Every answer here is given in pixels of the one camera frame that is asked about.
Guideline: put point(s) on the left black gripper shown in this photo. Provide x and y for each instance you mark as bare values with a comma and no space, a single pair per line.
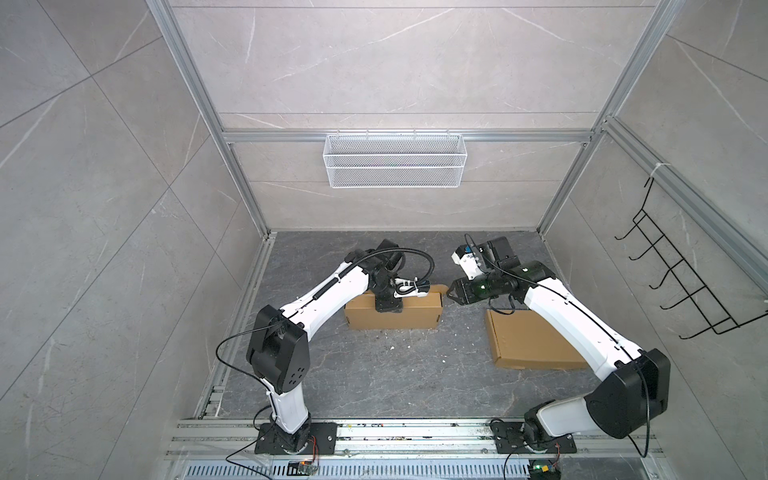
386,305

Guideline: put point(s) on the cardboard box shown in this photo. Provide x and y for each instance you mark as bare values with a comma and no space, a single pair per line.
523,340
412,313

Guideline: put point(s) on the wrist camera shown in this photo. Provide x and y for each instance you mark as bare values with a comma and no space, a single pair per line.
405,288
467,260

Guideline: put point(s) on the aluminium frame profile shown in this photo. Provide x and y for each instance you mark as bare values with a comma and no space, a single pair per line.
721,229

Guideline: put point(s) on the white wire mesh basket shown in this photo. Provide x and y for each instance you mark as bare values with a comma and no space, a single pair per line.
368,161

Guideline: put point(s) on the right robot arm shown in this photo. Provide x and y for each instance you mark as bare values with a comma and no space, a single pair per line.
634,383

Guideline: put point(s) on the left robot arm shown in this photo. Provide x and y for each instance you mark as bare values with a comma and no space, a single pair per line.
278,350

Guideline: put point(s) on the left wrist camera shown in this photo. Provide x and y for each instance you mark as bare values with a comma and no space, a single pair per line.
405,288

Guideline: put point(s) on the black wire hook rack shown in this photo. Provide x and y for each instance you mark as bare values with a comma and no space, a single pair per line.
679,271

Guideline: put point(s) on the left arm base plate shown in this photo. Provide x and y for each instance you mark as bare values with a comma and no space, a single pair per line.
312,437

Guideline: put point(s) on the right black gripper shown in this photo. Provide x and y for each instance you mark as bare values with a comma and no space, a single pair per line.
465,296

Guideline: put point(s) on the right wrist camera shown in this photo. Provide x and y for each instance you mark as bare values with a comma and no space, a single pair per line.
467,260

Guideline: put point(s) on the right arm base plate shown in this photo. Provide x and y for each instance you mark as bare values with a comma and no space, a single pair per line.
519,437

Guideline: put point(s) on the aluminium mounting rail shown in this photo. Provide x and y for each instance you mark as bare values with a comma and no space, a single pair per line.
214,439

